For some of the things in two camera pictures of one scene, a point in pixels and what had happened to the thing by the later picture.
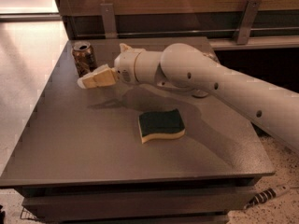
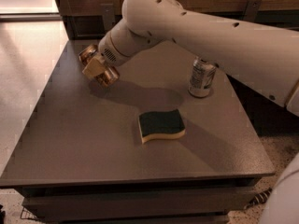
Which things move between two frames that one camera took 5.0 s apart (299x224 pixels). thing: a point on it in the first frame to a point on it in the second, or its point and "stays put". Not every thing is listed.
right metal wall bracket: [248, 21] stays put
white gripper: [124, 65] to [107, 50]
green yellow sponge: [161, 124] stays put
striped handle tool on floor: [265, 195] stays put
